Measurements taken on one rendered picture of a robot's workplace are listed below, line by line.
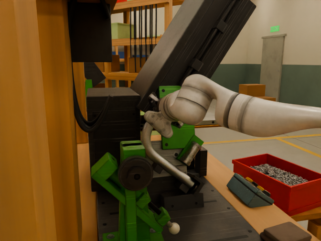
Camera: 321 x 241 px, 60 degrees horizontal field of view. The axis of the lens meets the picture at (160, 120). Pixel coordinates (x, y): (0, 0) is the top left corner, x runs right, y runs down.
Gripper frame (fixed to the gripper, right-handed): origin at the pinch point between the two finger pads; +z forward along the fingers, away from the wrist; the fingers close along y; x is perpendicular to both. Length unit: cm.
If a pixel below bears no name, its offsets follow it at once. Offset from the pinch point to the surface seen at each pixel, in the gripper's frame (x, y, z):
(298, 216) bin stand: -8, -64, 4
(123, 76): -65, 39, 293
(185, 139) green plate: 0.3, -12.5, 2.8
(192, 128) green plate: -3.9, -11.9, 2.8
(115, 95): 4.6, 14.2, 8.1
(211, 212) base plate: 13.0, -31.6, -4.7
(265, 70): -517, -250, 740
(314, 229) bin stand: -9, -76, 8
